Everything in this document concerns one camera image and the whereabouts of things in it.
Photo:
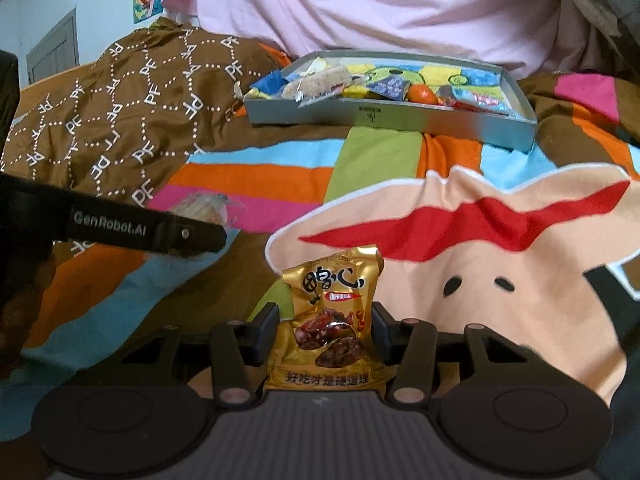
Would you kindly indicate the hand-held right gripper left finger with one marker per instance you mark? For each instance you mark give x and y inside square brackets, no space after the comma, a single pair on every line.
[265,340]

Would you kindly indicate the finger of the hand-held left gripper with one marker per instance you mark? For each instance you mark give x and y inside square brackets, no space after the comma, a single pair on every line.
[200,237]

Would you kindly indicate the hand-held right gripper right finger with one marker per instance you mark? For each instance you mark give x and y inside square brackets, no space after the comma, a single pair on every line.
[385,340]

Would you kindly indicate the clear pastry packet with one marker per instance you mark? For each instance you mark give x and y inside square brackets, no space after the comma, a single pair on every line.
[200,205]

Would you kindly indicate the gold snack packet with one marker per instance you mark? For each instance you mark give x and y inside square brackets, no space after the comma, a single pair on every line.
[330,300]

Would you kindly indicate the clear puffed rice bar packet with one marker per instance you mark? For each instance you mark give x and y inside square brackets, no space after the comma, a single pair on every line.
[312,82]

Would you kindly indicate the grey cardboard tray box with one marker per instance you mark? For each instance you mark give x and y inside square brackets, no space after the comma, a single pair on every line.
[400,120]

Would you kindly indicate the long blue snack packet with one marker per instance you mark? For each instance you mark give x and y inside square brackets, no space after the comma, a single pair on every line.
[387,86]

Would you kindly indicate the light blue snack packet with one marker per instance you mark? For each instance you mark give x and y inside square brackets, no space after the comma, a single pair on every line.
[482,99]

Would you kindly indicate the grey cabinet door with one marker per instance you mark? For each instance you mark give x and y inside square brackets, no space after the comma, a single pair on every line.
[52,50]

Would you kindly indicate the colourful cartoon drawing paper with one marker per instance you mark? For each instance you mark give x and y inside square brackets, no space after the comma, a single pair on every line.
[480,76]

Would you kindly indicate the pink curtain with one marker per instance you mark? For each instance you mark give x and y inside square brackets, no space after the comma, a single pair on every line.
[375,5]

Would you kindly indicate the plastic bag of clothes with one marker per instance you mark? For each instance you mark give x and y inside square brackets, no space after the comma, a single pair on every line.
[605,0]

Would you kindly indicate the wooden bed rail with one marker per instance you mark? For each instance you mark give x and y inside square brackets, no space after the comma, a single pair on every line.
[55,79]

